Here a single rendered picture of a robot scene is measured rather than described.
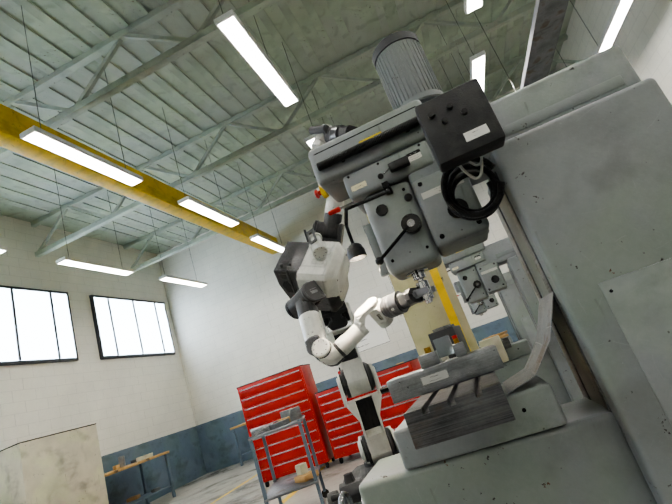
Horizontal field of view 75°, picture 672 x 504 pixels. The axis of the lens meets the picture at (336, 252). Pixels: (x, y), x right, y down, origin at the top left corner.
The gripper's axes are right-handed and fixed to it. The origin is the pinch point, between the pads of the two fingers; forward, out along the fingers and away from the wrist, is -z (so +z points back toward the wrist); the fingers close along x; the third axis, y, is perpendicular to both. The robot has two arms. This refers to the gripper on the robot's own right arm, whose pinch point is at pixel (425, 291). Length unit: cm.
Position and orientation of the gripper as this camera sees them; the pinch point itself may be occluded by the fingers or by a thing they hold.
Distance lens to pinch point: 164.2
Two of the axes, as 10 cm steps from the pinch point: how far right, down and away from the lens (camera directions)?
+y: 3.1, 9.1, -2.7
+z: -6.9, 4.1, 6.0
